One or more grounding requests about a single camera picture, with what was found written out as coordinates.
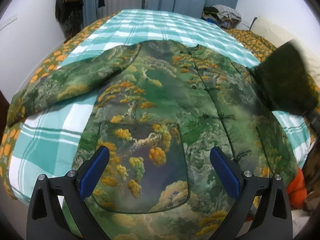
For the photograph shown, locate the blue curtain left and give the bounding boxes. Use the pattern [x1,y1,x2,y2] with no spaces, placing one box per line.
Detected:
[83,0,97,27]

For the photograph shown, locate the clothes pile on chair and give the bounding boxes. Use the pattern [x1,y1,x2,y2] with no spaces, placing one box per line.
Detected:
[201,4,242,29]

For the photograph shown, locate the teal plaid bed sheet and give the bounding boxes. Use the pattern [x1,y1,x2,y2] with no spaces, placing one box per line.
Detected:
[9,9,313,205]

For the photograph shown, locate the green landscape print jacket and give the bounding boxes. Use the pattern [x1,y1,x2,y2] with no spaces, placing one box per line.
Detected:
[7,41,298,239]

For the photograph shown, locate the white wall switch panel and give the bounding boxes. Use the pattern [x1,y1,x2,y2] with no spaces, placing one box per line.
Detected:
[0,14,17,30]

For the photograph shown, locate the orange fleece blanket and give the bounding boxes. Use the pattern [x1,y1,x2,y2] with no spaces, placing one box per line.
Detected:
[245,167,308,222]

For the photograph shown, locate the coats on standing rack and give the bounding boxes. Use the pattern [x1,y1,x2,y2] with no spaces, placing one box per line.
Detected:
[55,0,84,42]

